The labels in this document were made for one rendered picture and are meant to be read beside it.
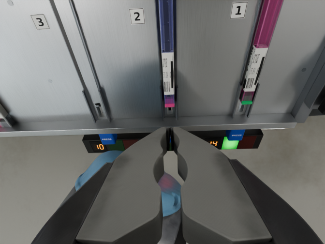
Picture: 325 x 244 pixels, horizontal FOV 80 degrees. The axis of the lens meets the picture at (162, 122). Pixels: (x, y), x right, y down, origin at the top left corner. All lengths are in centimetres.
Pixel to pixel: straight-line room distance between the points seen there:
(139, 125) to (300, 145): 102
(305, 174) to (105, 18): 118
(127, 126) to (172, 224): 16
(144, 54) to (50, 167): 106
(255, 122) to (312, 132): 95
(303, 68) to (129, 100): 24
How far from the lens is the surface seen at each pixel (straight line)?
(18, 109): 38
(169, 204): 22
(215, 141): 38
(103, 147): 40
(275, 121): 34
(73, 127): 34
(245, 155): 112
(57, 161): 122
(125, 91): 29
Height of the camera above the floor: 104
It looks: 87 degrees down
